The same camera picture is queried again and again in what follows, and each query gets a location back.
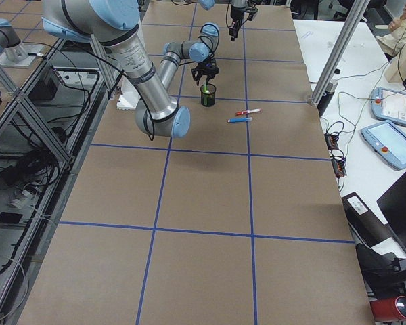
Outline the aluminium frame post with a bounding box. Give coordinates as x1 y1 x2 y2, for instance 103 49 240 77
309 0 369 107

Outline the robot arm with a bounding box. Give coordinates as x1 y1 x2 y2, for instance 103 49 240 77
158 1 258 106
42 0 191 138

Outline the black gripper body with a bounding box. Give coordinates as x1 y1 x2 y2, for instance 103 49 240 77
191 58 219 85

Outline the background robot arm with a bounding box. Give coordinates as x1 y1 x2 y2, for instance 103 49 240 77
0 18 44 68

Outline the green highlighter pen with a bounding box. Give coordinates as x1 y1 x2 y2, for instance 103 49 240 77
202 83 210 107

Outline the brown table mat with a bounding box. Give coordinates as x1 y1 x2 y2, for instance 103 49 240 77
18 2 374 324

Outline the red cylinder can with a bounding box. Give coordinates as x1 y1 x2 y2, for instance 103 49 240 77
370 296 406 322

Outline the teach pendant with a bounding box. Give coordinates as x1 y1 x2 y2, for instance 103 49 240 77
361 120 406 170
371 87 406 127

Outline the far teach pendant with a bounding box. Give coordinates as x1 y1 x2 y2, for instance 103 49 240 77
371 87 406 127

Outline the red marker pen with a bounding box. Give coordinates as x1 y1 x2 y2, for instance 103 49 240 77
235 108 261 116

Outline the blue highlighter pen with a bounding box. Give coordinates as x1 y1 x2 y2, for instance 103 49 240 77
227 117 253 123

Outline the near teach pendant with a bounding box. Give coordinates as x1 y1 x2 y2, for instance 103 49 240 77
361 120 406 170

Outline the seated person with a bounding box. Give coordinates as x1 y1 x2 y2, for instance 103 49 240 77
376 2 406 59

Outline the black laptop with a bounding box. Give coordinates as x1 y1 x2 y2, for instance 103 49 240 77
377 172 406 248

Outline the black mesh pen cup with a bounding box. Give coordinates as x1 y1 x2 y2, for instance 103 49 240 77
200 83 217 107

